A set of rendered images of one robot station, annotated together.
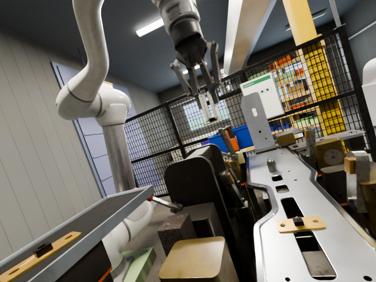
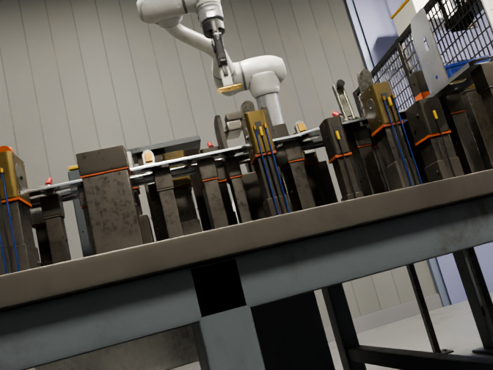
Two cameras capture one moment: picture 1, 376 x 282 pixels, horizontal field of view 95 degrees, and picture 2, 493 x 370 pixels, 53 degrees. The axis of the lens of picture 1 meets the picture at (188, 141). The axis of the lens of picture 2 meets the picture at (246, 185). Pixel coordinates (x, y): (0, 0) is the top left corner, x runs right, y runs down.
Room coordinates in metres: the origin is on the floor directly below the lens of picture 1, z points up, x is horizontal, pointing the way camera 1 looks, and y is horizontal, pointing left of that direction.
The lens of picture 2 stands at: (-0.37, -1.44, 0.62)
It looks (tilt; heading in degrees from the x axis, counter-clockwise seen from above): 11 degrees up; 60
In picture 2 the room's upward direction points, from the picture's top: 14 degrees counter-clockwise
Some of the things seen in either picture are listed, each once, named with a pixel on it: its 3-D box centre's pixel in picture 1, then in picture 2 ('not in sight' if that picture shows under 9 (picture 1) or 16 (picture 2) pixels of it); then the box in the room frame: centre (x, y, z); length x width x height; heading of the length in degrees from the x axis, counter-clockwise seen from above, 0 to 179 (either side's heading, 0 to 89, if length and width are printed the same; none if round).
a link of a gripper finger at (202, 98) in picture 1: (205, 108); not in sight; (0.45, -0.07, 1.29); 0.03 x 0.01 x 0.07; 155
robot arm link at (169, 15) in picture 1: (180, 17); (210, 16); (0.44, -0.08, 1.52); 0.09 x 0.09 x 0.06
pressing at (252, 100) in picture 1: (257, 122); (430, 60); (1.02, -0.42, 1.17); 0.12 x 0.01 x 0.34; 70
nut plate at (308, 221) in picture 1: (298, 221); not in sight; (0.34, -0.16, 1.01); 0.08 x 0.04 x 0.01; 70
